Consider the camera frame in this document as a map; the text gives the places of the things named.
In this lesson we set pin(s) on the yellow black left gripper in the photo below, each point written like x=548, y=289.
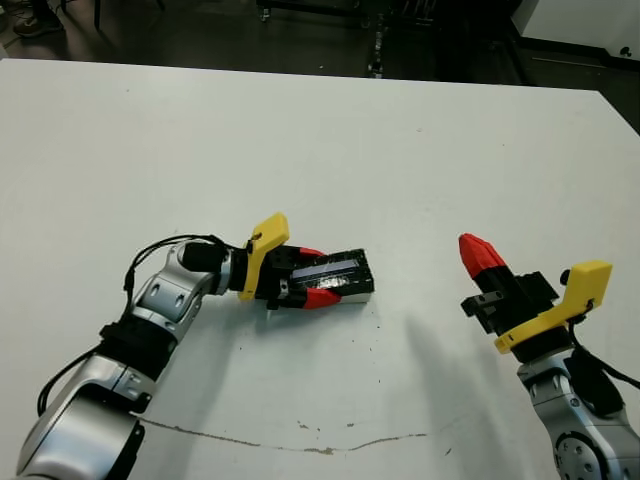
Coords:
x=260, y=240

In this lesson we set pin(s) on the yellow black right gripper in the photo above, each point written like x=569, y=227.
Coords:
x=585, y=285

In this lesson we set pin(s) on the small black rectangular device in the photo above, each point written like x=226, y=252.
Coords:
x=350, y=270

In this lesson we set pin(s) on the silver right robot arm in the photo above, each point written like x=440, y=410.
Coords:
x=575, y=450

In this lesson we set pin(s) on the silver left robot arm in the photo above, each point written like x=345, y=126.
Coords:
x=165, y=295

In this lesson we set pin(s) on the small silver humanoid robot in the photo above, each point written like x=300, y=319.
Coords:
x=377, y=62

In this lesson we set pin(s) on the white cabinet with caster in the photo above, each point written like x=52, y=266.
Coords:
x=575, y=20

